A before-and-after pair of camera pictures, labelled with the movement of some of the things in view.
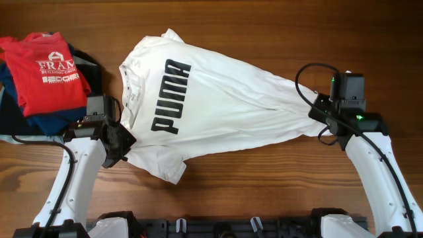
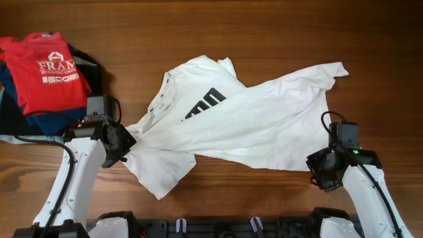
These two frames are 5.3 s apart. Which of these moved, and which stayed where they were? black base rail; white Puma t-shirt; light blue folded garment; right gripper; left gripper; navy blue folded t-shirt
Moved: right gripper; white Puma t-shirt
Stayed: black base rail; navy blue folded t-shirt; left gripper; light blue folded garment
